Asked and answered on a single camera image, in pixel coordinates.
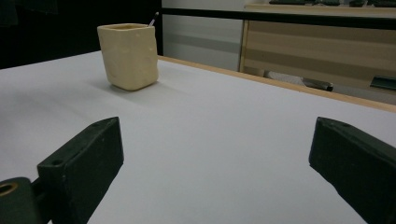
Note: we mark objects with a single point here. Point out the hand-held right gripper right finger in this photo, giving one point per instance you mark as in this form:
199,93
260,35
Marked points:
358,168

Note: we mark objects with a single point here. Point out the black pen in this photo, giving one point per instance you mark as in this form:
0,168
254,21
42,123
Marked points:
153,18

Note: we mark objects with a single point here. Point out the cream square pen holder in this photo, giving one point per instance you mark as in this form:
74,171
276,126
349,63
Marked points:
130,56

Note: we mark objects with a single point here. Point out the black computer mouse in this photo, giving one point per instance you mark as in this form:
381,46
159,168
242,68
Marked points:
357,3

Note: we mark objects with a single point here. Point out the grey and dark object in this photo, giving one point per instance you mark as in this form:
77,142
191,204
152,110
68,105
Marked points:
311,82

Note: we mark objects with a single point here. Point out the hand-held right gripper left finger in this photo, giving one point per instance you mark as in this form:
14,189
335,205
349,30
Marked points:
84,165

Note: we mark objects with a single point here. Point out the dark green flat object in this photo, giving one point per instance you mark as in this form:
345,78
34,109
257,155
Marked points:
384,83

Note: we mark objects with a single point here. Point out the black curtain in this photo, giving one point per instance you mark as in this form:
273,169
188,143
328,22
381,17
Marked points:
62,28

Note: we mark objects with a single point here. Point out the light wooden desk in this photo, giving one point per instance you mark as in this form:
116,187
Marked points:
311,49

